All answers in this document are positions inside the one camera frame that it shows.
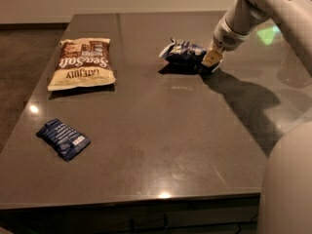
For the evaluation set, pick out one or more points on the blue chip bag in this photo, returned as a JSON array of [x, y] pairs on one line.
[[187, 54]]

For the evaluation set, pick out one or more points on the blue rxbar blueberry bar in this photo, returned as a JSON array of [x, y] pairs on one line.
[[66, 141]]

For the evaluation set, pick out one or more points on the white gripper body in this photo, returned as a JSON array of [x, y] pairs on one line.
[[225, 37]]

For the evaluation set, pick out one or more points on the brown sea salt chip bag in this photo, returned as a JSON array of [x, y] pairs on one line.
[[83, 62]]

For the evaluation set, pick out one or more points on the dark cabinet drawer handle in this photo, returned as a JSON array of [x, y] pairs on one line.
[[146, 223]]

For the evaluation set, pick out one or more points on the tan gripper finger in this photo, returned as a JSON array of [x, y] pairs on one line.
[[212, 57]]

